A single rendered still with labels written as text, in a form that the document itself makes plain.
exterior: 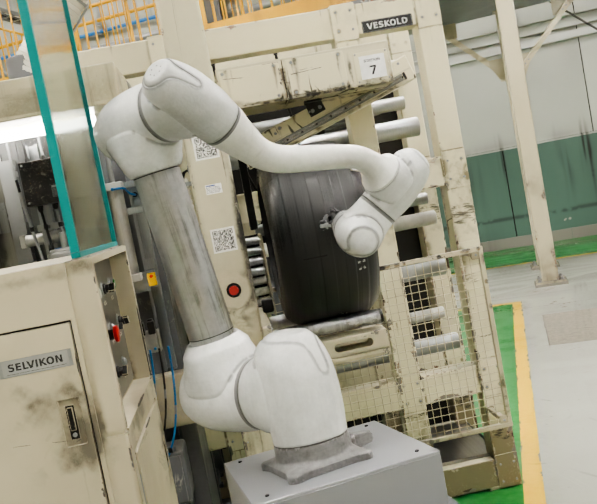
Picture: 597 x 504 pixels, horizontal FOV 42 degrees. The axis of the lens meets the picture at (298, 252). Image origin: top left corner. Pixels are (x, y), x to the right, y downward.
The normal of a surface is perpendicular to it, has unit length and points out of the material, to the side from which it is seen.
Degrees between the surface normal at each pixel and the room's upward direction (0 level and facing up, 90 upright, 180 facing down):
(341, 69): 90
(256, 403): 89
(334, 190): 65
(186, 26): 90
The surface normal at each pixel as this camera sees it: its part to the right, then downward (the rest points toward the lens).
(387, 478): 0.25, 0.02
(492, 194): -0.25, 0.12
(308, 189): 0.00, -0.43
